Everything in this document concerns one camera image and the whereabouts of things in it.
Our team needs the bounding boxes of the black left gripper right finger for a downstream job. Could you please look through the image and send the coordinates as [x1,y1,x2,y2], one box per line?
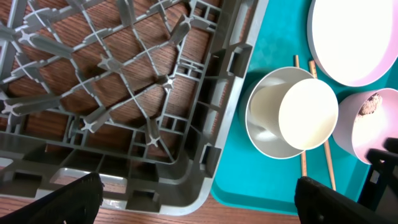
[294,177,397,224]

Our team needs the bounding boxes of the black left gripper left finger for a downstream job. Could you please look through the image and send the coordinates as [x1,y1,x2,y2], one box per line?
[1,172,104,224]

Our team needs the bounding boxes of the white plastic cup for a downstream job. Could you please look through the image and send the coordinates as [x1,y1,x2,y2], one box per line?
[249,78,338,151]

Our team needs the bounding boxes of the pink bowl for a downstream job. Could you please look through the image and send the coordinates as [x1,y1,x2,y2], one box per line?
[332,88,397,164]

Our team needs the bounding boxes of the rice and food scraps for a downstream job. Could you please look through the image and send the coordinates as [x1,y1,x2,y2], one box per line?
[355,93,382,122]

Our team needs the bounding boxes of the grey plastic dishwasher rack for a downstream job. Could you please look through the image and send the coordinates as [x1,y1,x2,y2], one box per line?
[1,1,268,216]

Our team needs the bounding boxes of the black rectangular tray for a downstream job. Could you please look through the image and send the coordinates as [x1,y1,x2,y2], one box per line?
[357,136,398,215]

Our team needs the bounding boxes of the teal plastic serving tray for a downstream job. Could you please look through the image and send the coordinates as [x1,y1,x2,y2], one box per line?
[210,0,398,216]

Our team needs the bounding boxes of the grey shallow bowl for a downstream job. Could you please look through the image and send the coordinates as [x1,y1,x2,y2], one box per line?
[238,67,313,159]

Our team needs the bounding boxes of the right wooden chopstick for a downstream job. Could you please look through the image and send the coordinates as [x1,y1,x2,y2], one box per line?
[308,60,336,190]

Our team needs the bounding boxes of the wooden chopstick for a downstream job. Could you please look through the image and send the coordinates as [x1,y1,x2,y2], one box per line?
[308,60,336,190]
[294,55,307,176]

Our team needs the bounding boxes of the left wooden chopstick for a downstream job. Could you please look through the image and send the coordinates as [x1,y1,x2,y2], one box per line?
[294,55,307,176]

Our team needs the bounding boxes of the large white round plate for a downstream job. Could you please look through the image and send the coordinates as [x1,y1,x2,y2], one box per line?
[307,0,397,87]

